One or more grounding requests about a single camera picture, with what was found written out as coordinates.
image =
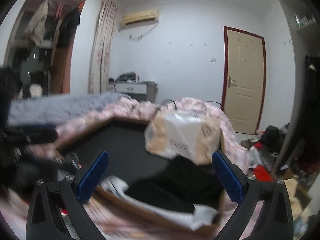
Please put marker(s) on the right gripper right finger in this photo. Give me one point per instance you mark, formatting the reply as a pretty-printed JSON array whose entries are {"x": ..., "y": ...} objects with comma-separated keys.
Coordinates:
[{"x": 275, "y": 220}]

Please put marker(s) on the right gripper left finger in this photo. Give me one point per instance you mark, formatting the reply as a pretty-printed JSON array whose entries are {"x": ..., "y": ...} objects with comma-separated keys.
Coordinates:
[{"x": 44, "y": 220}]

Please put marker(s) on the black soft cloth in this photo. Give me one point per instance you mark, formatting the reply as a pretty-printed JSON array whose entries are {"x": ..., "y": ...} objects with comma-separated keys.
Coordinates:
[{"x": 189, "y": 182}]

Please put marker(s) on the pink plaid quilt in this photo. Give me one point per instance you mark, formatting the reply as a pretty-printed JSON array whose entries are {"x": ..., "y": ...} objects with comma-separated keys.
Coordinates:
[{"x": 116, "y": 224}]

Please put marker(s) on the grey blanket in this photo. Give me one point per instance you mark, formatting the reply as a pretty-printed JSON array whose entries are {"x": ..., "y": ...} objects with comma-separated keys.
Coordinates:
[{"x": 58, "y": 109}]

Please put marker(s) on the clutter pile on floor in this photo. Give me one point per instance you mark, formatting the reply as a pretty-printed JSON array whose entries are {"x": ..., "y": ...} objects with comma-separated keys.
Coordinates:
[{"x": 264, "y": 150}]

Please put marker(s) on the white cloth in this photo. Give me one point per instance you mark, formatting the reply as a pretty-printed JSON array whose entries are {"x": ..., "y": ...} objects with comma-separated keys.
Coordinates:
[{"x": 157, "y": 205}]

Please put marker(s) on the open closet with clothes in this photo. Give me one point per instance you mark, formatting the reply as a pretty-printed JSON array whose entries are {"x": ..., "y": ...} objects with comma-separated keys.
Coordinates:
[{"x": 39, "y": 43}]

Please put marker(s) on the cardboard box with black foam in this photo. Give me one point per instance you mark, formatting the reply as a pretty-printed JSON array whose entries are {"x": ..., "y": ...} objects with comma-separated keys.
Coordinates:
[{"x": 123, "y": 139}]

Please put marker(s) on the floral curtain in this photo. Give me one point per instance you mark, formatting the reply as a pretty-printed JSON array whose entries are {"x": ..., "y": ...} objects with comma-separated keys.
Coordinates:
[{"x": 100, "y": 58}]

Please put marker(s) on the white plastic bag green print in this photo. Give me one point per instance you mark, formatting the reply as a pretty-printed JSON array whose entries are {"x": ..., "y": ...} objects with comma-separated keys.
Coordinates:
[{"x": 187, "y": 134}]

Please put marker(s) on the white bedside desk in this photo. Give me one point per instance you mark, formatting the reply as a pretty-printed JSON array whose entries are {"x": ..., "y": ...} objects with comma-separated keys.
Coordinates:
[{"x": 141, "y": 91}]

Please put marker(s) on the beige wooden door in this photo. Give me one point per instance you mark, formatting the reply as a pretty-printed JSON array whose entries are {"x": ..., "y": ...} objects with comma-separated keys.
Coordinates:
[{"x": 244, "y": 79}]

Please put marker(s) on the white wardrobe with sliding door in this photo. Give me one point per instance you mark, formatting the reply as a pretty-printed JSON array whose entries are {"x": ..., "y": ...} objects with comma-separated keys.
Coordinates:
[{"x": 301, "y": 145}]

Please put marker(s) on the wall air conditioner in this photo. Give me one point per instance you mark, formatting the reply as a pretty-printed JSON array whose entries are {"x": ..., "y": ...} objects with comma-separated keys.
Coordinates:
[{"x": 139, "y": 17}]

